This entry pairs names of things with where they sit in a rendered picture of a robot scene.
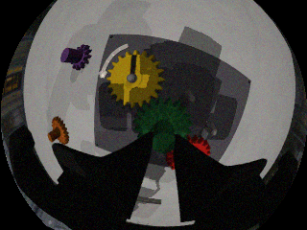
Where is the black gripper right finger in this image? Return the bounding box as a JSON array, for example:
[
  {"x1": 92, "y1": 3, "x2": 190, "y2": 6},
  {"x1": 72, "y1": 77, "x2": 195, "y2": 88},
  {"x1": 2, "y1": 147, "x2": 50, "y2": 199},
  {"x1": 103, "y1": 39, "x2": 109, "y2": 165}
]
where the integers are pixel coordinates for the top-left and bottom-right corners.
[{"x1": 173, "y1": 134, "x2": 268, "y2": 222}]

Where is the brown toothed gear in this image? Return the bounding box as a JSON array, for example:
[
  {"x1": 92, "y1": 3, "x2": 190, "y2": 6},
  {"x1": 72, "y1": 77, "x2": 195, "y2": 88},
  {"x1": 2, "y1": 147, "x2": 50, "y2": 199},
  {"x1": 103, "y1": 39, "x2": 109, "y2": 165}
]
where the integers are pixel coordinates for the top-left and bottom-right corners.
[{"x1": 47, "y1": 116, "x2": 69, "y2": 145}]

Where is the purple gear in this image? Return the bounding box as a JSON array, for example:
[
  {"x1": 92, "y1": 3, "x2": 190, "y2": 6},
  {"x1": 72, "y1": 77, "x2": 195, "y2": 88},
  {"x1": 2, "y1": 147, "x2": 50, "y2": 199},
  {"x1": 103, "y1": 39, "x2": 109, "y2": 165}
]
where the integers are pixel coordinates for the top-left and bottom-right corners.
[{"x1": 60, "y1": 45, "x2": 92, "y2": 70}]

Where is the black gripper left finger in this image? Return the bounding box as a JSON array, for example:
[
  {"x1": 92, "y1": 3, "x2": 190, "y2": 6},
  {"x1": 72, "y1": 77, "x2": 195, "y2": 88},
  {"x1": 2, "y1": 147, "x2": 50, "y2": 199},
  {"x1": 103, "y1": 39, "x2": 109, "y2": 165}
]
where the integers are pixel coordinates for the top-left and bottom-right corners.
[{"x1": 51, "y1": 131, "x2": 153, "y2": 219}]

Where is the red gear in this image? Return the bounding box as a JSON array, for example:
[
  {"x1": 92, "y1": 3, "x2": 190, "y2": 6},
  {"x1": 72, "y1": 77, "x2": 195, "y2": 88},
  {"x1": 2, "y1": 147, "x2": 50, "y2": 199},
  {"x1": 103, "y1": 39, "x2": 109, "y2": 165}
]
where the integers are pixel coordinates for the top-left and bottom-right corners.
[{"x1": 166, "y1": 134, "x2": 211, "y2": 170}]

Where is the white curved arrow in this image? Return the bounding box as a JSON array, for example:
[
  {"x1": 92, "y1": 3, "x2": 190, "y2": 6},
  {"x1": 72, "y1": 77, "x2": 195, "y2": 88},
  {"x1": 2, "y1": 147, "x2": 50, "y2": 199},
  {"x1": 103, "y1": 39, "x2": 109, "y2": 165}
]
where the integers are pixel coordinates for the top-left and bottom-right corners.
[{"x1": 99, "y1": 43, "x2": 128, "y2": 78}]

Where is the yellow gear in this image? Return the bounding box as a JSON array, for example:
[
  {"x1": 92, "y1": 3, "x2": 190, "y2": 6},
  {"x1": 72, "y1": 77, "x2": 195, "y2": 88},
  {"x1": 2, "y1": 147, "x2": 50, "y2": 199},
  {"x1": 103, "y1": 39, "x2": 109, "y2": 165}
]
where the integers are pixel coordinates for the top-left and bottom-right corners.
[{"x1": 107, "y1": 50, "x2": 165, "y2": 107}]

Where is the green gear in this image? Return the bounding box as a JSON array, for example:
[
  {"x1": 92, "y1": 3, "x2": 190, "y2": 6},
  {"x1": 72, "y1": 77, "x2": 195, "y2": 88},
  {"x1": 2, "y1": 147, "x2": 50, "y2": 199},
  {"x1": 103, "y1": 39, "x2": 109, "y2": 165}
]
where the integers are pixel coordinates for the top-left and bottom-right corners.
[{"x1": 134, "y1": 96, "x2": 193, "y2": 153}]

